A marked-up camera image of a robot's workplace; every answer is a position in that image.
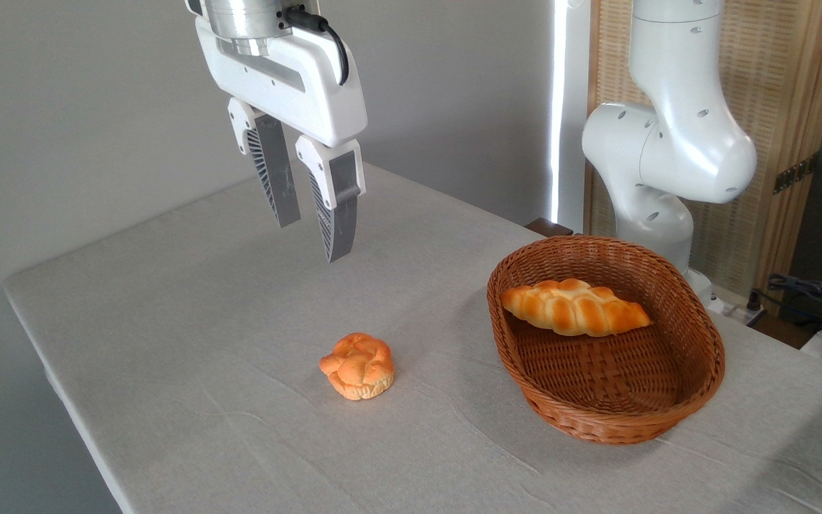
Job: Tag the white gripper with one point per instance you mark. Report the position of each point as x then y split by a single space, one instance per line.
318 100

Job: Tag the round knotted bread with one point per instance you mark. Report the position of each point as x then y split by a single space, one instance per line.
357 368

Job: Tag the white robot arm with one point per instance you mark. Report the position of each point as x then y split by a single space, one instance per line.
682 143

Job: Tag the long braided bread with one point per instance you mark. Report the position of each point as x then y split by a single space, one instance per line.
575 308

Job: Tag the grey tablecloth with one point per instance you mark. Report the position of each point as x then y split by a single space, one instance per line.
204 392

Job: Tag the dark wooden furniture corner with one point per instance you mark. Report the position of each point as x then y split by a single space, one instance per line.
548 227

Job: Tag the brown wicker basket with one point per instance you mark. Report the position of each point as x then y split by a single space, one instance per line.
596 427

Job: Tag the white power strip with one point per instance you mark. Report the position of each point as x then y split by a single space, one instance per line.
738 313

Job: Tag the metal screen hinge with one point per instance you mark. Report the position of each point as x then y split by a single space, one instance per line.
795 173

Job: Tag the white vertical door frame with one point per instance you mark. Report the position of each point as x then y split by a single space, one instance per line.
569 107

